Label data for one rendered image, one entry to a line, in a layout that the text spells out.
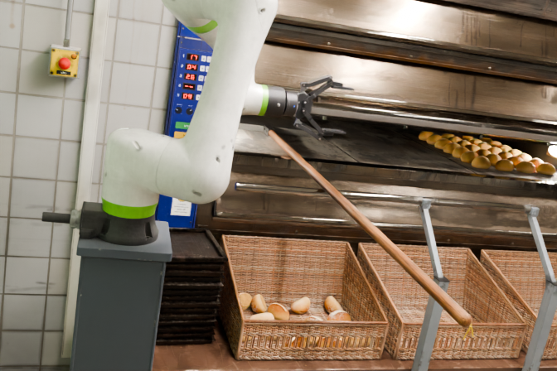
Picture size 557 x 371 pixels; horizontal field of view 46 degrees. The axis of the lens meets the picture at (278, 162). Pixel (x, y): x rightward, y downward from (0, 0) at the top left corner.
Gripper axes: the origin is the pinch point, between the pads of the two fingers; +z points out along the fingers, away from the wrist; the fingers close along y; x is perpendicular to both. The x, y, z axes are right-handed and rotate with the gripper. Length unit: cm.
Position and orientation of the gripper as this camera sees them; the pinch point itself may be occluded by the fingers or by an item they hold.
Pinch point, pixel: (345, 110)
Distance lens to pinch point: 204.3
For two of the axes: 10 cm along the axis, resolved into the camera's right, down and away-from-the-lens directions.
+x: 2.6, 2.8, -9.3
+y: -1.6, 9.6, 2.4
